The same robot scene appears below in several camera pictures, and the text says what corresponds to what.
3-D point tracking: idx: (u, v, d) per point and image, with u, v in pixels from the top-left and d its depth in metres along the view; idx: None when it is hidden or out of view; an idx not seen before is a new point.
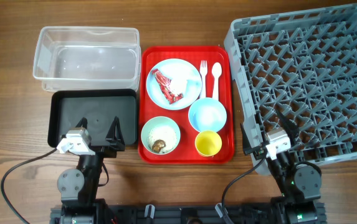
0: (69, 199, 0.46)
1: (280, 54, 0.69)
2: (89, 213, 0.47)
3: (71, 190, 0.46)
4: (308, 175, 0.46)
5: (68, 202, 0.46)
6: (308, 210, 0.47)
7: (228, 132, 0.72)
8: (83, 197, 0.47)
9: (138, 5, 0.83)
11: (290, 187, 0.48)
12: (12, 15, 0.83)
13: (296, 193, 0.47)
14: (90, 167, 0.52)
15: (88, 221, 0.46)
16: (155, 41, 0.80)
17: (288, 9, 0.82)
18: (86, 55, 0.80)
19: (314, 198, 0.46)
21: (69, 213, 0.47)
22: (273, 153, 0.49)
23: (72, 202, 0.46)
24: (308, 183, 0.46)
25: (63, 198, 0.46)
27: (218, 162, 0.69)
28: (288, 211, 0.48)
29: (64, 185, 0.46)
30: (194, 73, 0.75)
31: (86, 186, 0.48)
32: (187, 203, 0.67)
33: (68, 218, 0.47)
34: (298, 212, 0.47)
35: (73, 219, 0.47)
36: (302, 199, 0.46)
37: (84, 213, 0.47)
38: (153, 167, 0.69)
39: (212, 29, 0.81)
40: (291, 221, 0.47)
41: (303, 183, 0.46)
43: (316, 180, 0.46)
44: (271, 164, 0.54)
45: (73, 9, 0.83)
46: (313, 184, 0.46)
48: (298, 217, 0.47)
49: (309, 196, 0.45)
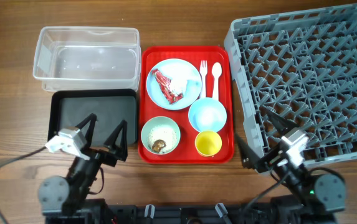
0: (52, 210, 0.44)
1: (280, 54, 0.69)
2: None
3: (54, 201, 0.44)
4: (331, 185, 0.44)
5: (51, 213, 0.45)
6: (326, 220, 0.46)
7: (228, 132, 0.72)
8: (68, 208, 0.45)
9: (137, 5, 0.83)
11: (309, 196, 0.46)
12: (12, 15, 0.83)
13: (316, 204, 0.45)
14: (83, 175, 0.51)
15: None
16: (154, 41, 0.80)
17: (288, 9, 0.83)
18: (86, 55, 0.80)
19: (338, 209, 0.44)
21: (53, 223, 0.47)
22: (297, 156, 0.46)
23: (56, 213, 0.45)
24: (328, 195, 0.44)
25: (43, 208, 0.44)
27: (218, 162, 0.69)
28: (304, 221, 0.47)
29: (45, 195, 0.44)
30: (194, 73, 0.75)
31: (72, 196, 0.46)
32: (187, 202, 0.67)
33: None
34: (316, 222, 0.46)
35: None
36: (323, 210, 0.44)
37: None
38: (152, 167, 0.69)
39: (212, 29, 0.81)
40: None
41: (324, 193, 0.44)
43: (339, 190, 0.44)
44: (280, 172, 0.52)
45: (73, 9, 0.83)
46: (336, 195, 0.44)
48: None
49: (330, 207, 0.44)
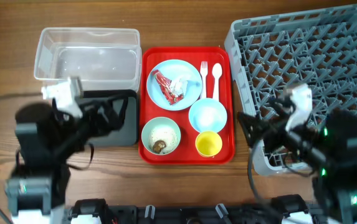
0: (29, 134, 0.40)
1: (280, 55, 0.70)
2: (45, 176, 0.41)
3: (33, 119, 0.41)
4: (350, 122, 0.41)
5: (28, 147, 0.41)
6: None
7: (228, 132, 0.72)
8: (46, 137, 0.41)
9: (138, 7, 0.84)
11: (326, 149, 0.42)
12: (14, 17, 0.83)
13: (339, 149, 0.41)
14: (73, 131, 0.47)
15: (44, 183, 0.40)
16: (155, 42, 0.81)
17: (288, 10, 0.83)
18: (87, 55, 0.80)
19: None
21: (18, 177, 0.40)
22: (295, 122, 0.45)
23: (33, 149, 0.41)
24: (349, 129, 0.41)
25: (20, 139, 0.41)
27: (218, 162, 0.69)
28: (335, 187, 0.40)
29: (23, 117, 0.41)
30: (194, 73, 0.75)
31: (52, 129, 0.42)
32: (187, 203, 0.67)
33: (15, 184, 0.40)
34: (353, 193, 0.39)
35: (21, 185, 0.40)
36: (349, 152, 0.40)
37: (40, 175, 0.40)
38: (153, 168, 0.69)
39: (212, 30, 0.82)
40: (341, 203, 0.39)
41: (342, 129, 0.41)
43: None
44: (282, 138, 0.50)
45: (73, 10, 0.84)
46: (356, 130, 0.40)
48: (354, 200, 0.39)
49: (354, 144, 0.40)
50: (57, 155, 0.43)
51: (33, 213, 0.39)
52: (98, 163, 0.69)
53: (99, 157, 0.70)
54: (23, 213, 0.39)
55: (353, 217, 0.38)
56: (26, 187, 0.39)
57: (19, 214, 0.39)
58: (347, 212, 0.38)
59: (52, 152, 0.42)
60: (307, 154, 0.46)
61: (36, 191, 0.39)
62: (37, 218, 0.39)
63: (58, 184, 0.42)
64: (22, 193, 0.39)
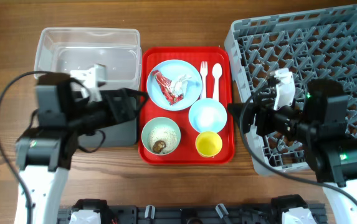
0: (46, 95, 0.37)
1: (280, 55, 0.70)
2: (55, 138, 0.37)
3: (52, 79, 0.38)
4: (330, 83, 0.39)
5: (47, 110, 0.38)
6: (352, 147, 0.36)
7: (228, 132, 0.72)
8: (61, 99, 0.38)
9: (138, 7, 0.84)
11: (313, 114, 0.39)
12: (13, 17, 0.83)
13: (321, 108, 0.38)
14: (87, 111, 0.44)
15: (53, 143, 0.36)
16: (155, 42, 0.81)
17: (288, 10, 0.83)
18: (87, 56, 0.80)
19: (339, 99, 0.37)
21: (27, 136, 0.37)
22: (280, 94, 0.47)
23: (51, 109, 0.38)
24: (329, 88, 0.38)
25: (39, 100, 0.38)
27: (218, 162, 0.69)
28: (322, 145, 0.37)
29: (42, 78, 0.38)
30: (194, 73, 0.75)
31: (67, 93, 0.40)
32: (187, 203, 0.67)
33: (27, 143, 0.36)
34: (342, 151, 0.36)
35: (32, 142, 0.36)
36: (332, 110, 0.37)
37: (53, 134, 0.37)
38: (153, 168, 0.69)
39: (212, 30, 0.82)
40: (332, 162, 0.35)
41: (323, 89, 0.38)
43: (338, 85, 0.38)
44: (271, 119, 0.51)
45: (73, 10, 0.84)
46: (336, 89, 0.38)
48: (342, 157, 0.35)
49: (336, 102, 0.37)
50: (68, 120, 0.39)
51: (41, 168, 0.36)
52: (98, 163, 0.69)
53: (99, 157, 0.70)
54: (33, 168, 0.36)
55: (344, 175, 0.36)
56: (37, 143, 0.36)
57: (27, 169, 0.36)
58: (337, 171, 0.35)
59: (65, 114, 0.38)
60: (295, 127, 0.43)
61: (45, 151, 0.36)
62: (43, 174, 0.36)
63: (69, 147, 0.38)
64: (32, 150, 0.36)
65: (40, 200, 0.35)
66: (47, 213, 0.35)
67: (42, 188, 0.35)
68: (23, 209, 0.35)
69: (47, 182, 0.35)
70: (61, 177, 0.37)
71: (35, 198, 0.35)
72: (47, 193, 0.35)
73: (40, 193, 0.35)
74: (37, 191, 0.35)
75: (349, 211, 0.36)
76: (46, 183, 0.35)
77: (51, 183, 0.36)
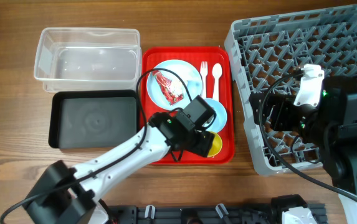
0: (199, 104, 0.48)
1: (280, 55, 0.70)
2: (174, 134, 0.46)
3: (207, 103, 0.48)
4: (349, 81, 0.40)
5: (188, 114, 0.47)
6: None
7: (229, 132, 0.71)
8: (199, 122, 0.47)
9: (138, 7, 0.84)
11: (330, 113, 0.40)
12: (14, 17, 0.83)
13: (341, 106, 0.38)
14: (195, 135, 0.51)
15: (171, 134, 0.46)
16: (155, 42, 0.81)
17: (288, 10, 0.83)
18: (87, 55, 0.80)
19: None
21: (160, 121, 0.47)
22: (305, 89, 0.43)
23: (191, 115, 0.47)
24: (348, 85, 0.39)
25: (189, 104, 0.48)
27: (218, 162, 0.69)
28: (344, 150, 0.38)
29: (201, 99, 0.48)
30: (194, 73, 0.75)
31: (202, 117, 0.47)
32: (187, 203, 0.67)
33: (161, 124, 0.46)
34: None
35: (167, 121, 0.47)
36: (352, 109, 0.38)
37: (185, 126, 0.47)
38: (153, 168, 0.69)
39: (212, 30, 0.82)
40: (354, 167, 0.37)
41: (340, 85, 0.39)
43: None
44: (286, 114, 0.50)
45: (73, 10, 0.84)
46: (355, 86, 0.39)
48: None
49: (355, 100, 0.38)
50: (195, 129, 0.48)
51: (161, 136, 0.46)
52: None
53: None
54: (156, 130, 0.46)
55: None
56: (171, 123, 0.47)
57: (156, 129, 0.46)
58: None
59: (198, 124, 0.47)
60: (311, 125, 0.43)
61: (163, 133, 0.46)
62: (160, 140, 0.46)
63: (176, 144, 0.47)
64: (164, 126, 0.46)
65: (145, 149, 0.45)
66: (142, 161, 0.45)
67: (154, 146, 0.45)
68: (131, 144, 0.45)
69: (157, 146, 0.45)
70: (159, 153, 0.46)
71: (144, 145, 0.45)
72: (152, 149, 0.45)
73: (150, 145, 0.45)
74: (151, 144, 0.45)
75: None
76: (158, 145, 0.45)
77: (160, 149, 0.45)
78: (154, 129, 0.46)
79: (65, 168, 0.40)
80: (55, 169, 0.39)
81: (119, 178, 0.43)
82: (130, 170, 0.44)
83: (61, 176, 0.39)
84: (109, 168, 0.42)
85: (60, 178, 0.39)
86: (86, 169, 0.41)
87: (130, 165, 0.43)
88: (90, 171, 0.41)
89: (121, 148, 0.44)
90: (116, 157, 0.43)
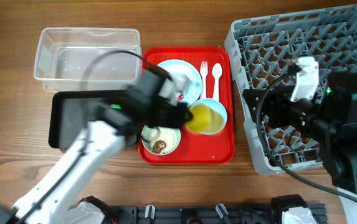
0: (148, 78, 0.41)
1: (280, 55, 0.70)
2: (125, 114, 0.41)
3: (159, 75, 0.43)
4: (352, 79, 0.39)
5: (138, 90, 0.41)
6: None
7: (229, 132, 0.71)
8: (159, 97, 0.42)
9: (138, 7, 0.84)
11: (333, 111, 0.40)
12: (14, 17, 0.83)
13: (346, 105, 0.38)
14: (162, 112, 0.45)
15: (123, 117, 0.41)
16: (155, 42, 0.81)
17: (288, 10, 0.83)
18: (87, 55, 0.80)
19: None
21: (108, 105, 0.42)
22: (301, 84, 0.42)
23: (143, 90, 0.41)
24: (354, 83, 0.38)
25: (139, 80, 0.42)
27: (218, 162, 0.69)
28: (344, 149, 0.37)
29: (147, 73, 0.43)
30: (194, 73, 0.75)
31: (158, 94, 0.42)
32: (187, 203, 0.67)
33: (109, 109, 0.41)
34: None
35: (112, 106, 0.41)
36: (356, 108, 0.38)
37: (136, 104, 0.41)
38: (153, 168, 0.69)
39: (212, 30, 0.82)
40: (354, 168, 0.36)
41: (345, 83, 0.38)
43: None
44: (282, 110, 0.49)
45: (73, 10, 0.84)
46: None
48: None
49: None
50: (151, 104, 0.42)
51: (108, 129, 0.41)
52: None
53: None
54: (99, 126, 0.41)
55: None
56: (116, 109, 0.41)
57: (97, 123, 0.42)
58: None
59: (151, 98, 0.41)
60: (311, 123, 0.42)
61: (113, 118, 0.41)
62: (108, 134, 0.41)
63: (132, 127, 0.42)
64: (109, 112, 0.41)
65: (92, 154, 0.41)
66: (91, 165, 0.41)
67: (101, 144, 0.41)
68: (75, 153, 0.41)
69: (108, 142, 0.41)
70: (118, 144, 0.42)
71: (90, 149, 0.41)
72: (101, 149, 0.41)
73: (97, 146, 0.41)
74: (96, 145, 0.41)
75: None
76: (104, 142, 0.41)
77: (108, 145, 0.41)
78: (96, 124, 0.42)
79: (9, 209, 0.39)
80: None
81: (72, 195, 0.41)
82: (83, 180, 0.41)
83: (9, 216, 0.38)
84: (53, 191, 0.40)
85: (7, 218, 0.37)
86: (29, 202, 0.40)
87: (78, 177, 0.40)
88: (32, 204, 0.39)
89: (60, 165, 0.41)
90: (58, 175, 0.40)
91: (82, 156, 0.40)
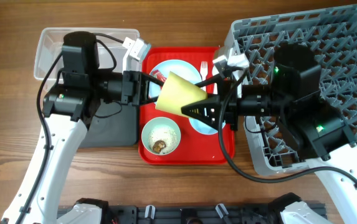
0: (74, 55, 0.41)
1: None
2: (78, 98, 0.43)
3: (72, 57, 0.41)
4: (299, 53, 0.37)
5: (73, 70, 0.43)
6: (328, 118, 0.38)
7: (228, 132, 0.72)
8: (85, 81, 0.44)
9: (138, 7, 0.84)
11: (284, 88, 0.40)
12: (14, 17, 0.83)
13: (295, 83, 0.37)
14: (99, 87, 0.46)
15: (77, 101, 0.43)
16: (156, 42, 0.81)
17: (288, 10, 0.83)
18: None
19: (313, 72, 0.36)
21: (54, 93, 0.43)
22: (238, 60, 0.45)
23: (76, 70, 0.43)
24: (299, 59, 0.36)
25: (65, 61, 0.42)
27: (218, 162, 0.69)
28: (299, 123, 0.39)
29: (65, 60, 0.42)
30: (194, 73, 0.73)
31: (81, 81, 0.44)
32: (187, 203, 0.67)
33: (57, 97, 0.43)
34: (317, 124, 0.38)
35: (60, 96, 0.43)
36: (304, 84, 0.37)
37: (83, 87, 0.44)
38: (152, 168, 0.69)
39: (212, 30, 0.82)
40: (309, 138, 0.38)
41: (291, 60, 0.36)
43: (306, 53, 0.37)
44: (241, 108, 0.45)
45: (74, 10, 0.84)
46: (304, 58, 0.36)
48: (319, 130, 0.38)
49: (308, 76, 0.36)
50: (90, 81, 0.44)
51: (63, 119, 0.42)
52: (98, 163, 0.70)
53: (99, 157, 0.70)
54: (58, 116, 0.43)
55: (325, 147, 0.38)
56: (65, 97, 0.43)
57: (52, 116, 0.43)
58: (318, 145, 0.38)
59: (87, 76, 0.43)
60: (270, 106, 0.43)
61: (71, 102, 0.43)
62: (66, 122, 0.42)
63: (89, 105, 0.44)
64: (58, 102, 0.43)
65: (58, 144, 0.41)
66: (62, 156, 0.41)
67: (63, 134, 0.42)
68: (40, 150, 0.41)
69: (68, 129, 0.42)
70: (80, 128, 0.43)
71: (54, 142, 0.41)
72: (65, 139, 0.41)
73: (61, 135, 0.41)
74: (58, 135, 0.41)
75: (339, 182, 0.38)
76: (66, 130, 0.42)
77: (70, 131, 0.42)
78: (51, 117, 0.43)
79: None
80: None
81: (55, 189, 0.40)
82: (60, 170, 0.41)
83: None
84: (38, 189, 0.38)
85: None
86: (15, 209, 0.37)
87: (55, 167, 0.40)
88: (20, 208, 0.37)
89: (32, 163, 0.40)
90: (35, 173, 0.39)
91: (49, 150, 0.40)
